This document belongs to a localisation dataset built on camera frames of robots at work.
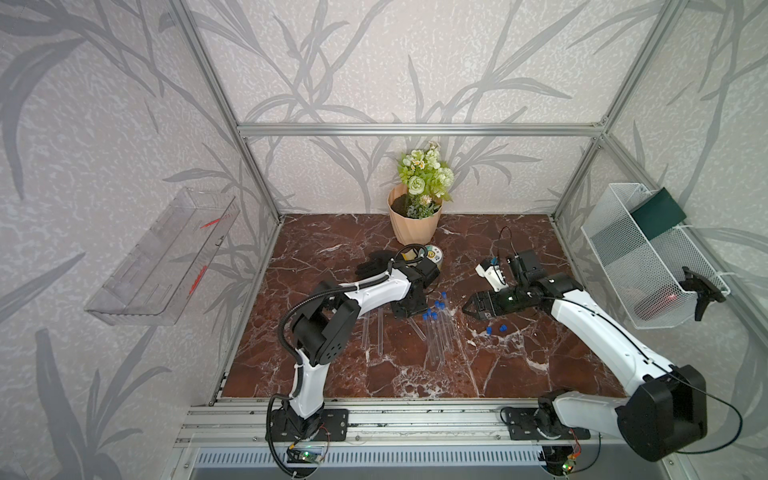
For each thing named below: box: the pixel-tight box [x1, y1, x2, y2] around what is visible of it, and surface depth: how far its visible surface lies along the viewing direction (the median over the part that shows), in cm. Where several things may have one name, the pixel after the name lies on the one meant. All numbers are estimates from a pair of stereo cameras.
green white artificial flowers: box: [398, 141, 455, 220], surface depth 96 cm
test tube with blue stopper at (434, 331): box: [427, 308, 444, 364], surface depth 90 cm
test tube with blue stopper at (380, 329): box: [377, 306, 384, 356], surface depth 91 cm
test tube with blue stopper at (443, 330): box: [435, 301, 452, 355], surface depth 91 cm
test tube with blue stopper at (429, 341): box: [422, 313, 436, 367], surface depth 89 cm
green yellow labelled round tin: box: [425, 244, 443, 270], surface depth 101 cm
